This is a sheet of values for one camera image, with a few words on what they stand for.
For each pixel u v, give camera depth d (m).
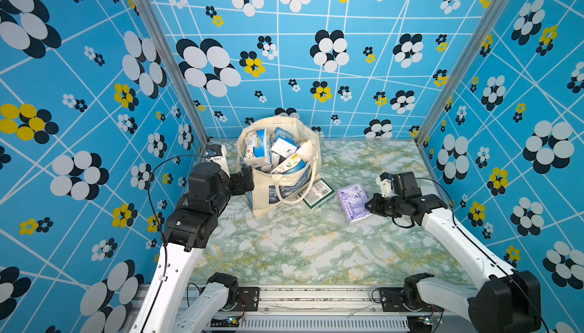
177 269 0.39
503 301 0.39
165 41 0.84
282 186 0.80
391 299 0.72
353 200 0.83
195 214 0.45
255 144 0.81
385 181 0.75
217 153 0.54
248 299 0.74
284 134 0.88
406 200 0.61
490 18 0.76
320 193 0.94
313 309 0.72
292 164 0.83
